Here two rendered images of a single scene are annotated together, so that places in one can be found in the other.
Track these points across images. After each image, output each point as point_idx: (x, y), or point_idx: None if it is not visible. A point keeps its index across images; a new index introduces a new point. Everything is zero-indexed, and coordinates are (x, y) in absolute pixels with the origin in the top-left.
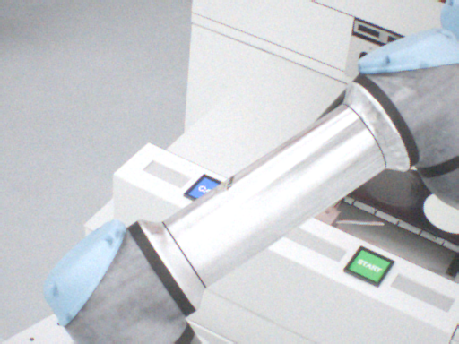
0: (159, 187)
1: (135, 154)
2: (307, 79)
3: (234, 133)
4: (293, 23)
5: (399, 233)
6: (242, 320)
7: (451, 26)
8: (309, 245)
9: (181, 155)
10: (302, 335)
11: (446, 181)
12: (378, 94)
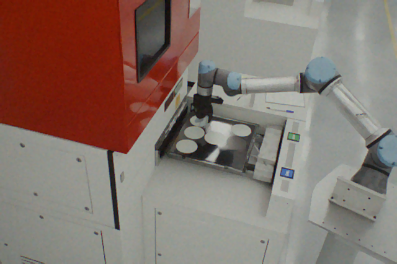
0: (293, 186)
1: (280, 196)
2: (157, 181)
3: (207, 199)
4: (144, 174)
5: None
6: None
7: (238, 85)
8: (291, 150)
9: (229, 212)
10: None
11: None
12: (339, 75)
